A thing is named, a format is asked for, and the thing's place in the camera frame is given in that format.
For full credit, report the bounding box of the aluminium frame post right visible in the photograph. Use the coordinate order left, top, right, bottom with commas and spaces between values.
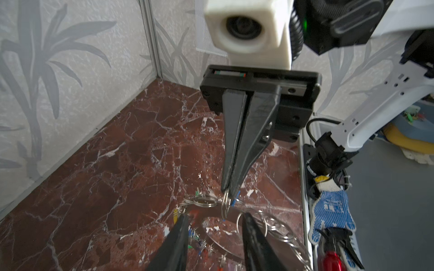
138, 0, 163, 79

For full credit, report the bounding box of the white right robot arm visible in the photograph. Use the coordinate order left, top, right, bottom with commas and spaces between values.
200, 1, 434, 199

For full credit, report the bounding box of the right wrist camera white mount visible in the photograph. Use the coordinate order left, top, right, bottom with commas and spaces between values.
203, 0, 294, 71

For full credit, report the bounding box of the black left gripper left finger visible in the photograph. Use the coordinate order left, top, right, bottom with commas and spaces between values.
146, 214, 190, 271

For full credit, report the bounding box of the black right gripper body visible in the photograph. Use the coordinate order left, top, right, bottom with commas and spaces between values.
200, 65, 322, 142

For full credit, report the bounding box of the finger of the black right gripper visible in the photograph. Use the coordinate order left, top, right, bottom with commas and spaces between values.
221, 89, 248, 193
228, 91, 280, 199

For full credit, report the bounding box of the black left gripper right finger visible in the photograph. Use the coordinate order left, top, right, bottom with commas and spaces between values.
242, 212, 287, 271

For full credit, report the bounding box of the red bottle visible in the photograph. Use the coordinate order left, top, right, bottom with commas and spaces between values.
320, 250, 347, 271

